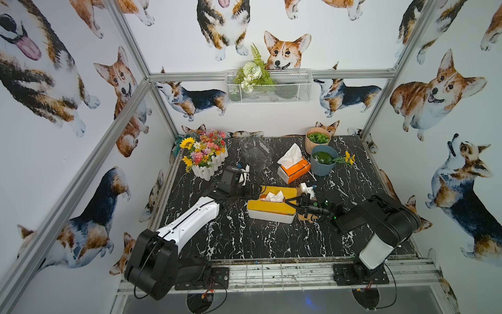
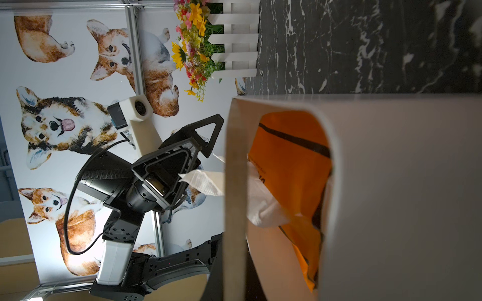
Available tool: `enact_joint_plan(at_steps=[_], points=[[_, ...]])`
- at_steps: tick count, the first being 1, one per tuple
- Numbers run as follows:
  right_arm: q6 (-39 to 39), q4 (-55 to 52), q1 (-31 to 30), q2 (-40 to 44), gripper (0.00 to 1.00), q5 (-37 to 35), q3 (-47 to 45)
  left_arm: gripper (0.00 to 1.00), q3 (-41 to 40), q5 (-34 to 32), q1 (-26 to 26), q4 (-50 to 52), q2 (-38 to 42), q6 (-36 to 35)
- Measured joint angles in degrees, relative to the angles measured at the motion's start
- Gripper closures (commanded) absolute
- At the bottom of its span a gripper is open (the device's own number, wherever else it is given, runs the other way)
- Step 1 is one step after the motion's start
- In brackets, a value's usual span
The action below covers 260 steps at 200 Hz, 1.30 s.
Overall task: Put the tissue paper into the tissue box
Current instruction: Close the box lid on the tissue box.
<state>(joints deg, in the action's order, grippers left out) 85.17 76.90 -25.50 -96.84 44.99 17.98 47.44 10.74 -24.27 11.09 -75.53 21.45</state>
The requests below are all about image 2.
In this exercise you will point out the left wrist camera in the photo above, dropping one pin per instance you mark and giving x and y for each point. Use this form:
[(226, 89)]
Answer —
[(133, 117)]

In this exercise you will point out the aluminium frame post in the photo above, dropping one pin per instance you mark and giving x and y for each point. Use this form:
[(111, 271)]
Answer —
[(131, 12)]

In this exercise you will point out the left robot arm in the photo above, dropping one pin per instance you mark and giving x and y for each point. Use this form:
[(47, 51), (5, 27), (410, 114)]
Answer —
[(127, 275)]

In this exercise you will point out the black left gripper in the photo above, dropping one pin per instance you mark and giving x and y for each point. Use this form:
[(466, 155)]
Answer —
[(153, 181)]

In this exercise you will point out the orange tissue pack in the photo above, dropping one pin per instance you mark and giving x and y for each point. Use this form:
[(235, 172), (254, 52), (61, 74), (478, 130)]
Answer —
[(289, 165)]

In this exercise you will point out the colourful flowers white fence planter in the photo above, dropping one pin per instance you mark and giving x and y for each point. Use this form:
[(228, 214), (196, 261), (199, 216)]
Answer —
[(217, 40)]

